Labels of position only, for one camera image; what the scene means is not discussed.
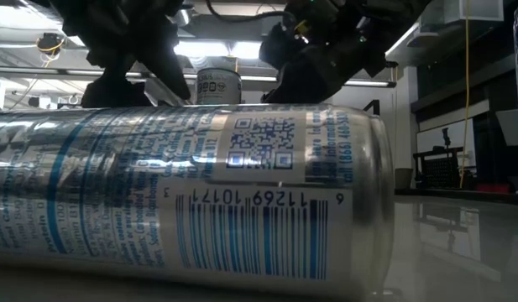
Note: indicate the blue silver Red Bull can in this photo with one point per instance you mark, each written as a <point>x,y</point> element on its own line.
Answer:
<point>200,168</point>

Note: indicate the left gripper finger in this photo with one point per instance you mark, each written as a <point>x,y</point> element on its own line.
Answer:
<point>116,94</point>
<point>166,67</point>

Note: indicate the red box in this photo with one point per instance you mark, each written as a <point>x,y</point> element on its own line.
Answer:
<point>493,188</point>

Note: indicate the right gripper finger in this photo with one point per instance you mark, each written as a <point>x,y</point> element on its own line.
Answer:
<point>300,92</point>

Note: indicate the gray bin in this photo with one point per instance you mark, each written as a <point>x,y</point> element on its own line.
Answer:
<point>404,178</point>

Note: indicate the white Celsius can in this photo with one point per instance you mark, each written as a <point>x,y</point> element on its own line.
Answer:
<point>218,88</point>

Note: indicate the rectangular metal ceiling duct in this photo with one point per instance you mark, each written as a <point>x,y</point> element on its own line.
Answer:
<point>472,10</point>

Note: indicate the gray trapezoid panel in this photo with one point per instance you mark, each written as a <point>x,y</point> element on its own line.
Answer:
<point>510,126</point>

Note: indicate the white board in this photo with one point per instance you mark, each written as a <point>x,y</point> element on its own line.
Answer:
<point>426,144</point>

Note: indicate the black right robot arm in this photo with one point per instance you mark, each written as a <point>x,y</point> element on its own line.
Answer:
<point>388,33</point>

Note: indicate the small ceiling camera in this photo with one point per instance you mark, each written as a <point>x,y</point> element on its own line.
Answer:
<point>390,64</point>

